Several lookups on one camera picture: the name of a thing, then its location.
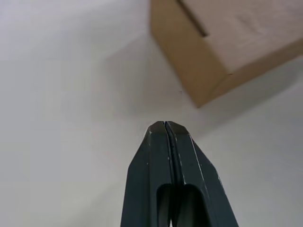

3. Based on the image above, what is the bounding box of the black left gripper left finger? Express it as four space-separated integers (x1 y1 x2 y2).
120 121 175 227

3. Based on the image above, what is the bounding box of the brown cardboard box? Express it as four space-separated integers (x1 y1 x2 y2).
150 0 303 109

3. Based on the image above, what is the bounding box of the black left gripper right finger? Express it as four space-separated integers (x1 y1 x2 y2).
165 121 240 227

